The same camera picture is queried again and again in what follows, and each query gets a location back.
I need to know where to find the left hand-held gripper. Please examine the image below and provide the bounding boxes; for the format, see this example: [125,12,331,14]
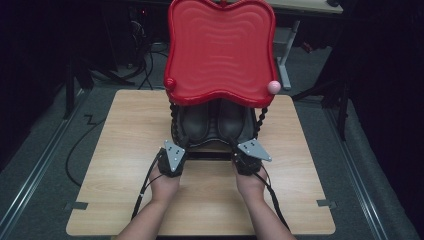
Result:
[156,139,188,178]

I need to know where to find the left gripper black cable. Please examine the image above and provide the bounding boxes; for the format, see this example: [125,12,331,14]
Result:
[131,152,165,222]

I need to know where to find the person's right hand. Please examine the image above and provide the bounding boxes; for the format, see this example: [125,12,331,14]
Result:
[234,162,268,202]

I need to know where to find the black slipper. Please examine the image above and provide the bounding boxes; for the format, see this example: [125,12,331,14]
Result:
[217,98,247,142]
[181,99,212,143]

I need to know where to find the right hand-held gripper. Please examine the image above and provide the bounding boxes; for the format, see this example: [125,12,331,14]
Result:
[231,138,273,176]

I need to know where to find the desk with white leg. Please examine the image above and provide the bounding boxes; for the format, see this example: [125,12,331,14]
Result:
[266,0,344,92]

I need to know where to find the person's left hand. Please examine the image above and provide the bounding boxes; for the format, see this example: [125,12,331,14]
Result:
[148,164,182,205]

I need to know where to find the red and black tiered rack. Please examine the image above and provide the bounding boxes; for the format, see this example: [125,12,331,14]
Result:
[163,0,283,162]

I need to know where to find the grey tape piece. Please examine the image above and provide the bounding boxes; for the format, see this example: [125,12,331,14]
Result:
[316,198,338,210]
[63,201,90,212]

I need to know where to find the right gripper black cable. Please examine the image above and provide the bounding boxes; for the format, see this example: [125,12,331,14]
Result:
[257,169,292,232]

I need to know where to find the dark computer tower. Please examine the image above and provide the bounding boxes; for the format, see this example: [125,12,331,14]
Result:
[128,5,152,68]

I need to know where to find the black floor cable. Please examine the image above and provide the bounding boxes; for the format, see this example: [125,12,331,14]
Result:
[64,114,105,188]

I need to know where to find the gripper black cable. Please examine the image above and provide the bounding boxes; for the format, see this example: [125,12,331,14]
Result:
[131,152,165,222]
[257,169,292,232]

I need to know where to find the metal floor rail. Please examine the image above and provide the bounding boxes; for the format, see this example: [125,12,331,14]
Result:
[0,89,88,234]
[323,108,390,240]

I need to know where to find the black tripod stand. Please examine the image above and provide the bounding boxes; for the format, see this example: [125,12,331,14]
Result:
[292,74,353,141]

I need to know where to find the bundle of black cables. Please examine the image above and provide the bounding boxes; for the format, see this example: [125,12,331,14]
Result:
[116,41,169,91]

